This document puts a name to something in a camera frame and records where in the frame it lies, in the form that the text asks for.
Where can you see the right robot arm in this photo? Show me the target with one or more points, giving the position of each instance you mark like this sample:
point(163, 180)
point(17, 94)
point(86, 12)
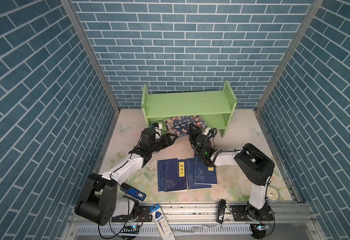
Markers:
point(257, 167)

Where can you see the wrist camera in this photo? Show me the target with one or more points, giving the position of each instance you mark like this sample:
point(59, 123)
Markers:
point(206, 131)
point(159, 126)

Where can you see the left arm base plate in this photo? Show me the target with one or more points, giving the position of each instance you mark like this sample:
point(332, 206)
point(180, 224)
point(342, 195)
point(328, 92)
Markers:
point(138, 214)

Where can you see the blue handheld device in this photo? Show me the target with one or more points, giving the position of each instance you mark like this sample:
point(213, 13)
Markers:
point(133, 192)

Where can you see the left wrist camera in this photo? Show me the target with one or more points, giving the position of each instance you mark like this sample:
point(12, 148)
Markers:
point(159, 126)

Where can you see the colourful illustrated book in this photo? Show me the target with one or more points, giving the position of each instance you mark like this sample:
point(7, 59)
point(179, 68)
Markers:
point(180, 126)

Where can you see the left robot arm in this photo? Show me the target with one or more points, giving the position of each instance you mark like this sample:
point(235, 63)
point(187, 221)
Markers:
point(103, 197)

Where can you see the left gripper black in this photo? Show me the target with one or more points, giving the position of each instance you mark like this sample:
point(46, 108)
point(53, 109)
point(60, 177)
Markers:
point(168, 139)

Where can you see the green two-tier shelf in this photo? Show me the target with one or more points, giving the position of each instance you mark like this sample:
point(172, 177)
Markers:
point(216, 108)

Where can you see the blue white packaged box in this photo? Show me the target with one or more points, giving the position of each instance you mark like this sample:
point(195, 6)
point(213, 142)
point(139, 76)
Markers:
point(161, 222)

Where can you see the dark blue book yellow label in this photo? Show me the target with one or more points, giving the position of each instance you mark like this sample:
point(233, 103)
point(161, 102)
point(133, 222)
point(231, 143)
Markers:
point(175, 176)

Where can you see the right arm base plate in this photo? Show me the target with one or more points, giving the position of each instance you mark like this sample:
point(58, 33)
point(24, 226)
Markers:
point(249, 213)

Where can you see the round white timer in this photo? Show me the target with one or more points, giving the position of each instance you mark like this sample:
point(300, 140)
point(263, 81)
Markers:
point(273, 195)

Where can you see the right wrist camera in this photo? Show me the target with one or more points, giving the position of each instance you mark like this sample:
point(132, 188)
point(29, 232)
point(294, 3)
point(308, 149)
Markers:
point(206, 131)

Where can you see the black remote stick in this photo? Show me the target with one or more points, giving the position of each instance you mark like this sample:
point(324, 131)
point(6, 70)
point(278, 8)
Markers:
point(221, 211)

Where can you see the aluminium rail frame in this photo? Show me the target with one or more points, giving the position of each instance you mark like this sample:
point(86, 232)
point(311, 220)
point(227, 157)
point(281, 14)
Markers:
point(197, 221)

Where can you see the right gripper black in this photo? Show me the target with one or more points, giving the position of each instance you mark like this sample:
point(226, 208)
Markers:
point(195, 133)

